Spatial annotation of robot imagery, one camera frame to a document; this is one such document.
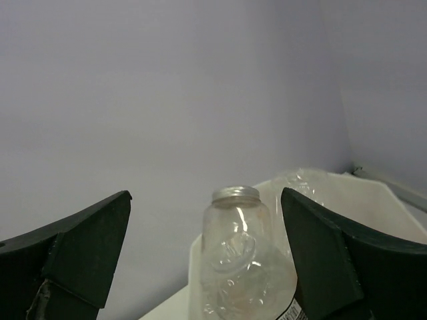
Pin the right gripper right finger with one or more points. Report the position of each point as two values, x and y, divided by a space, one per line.
347 270

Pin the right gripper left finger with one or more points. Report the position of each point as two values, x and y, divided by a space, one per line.
65 269

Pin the clear jar silver lid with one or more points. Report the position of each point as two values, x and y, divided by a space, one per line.
243 274

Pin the white octagonal plastic bin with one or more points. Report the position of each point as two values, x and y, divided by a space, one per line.
368 202

